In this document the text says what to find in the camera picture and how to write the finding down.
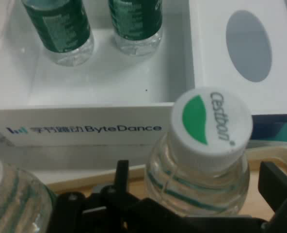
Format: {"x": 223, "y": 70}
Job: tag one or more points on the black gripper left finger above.
{"x": 121, "y": 174}

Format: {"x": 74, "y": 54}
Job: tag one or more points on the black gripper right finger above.
{"x": 286, "y": 194}

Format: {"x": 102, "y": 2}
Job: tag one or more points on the clear water bottle green label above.
{"x": 206, "y": 121}
{"x": 136, "y": 21}
{"x": 12, "y": 199}
{"x": 58, "y": 26}

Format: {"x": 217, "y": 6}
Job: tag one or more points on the bamboo tray cream rim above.
{"x": 256, "y": 199}

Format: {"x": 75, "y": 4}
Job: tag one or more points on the white open cardboard box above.
{"x": 97, "y": 85}

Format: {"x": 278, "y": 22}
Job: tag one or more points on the white and blue tissue box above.
{"x": 218, "y": 85}

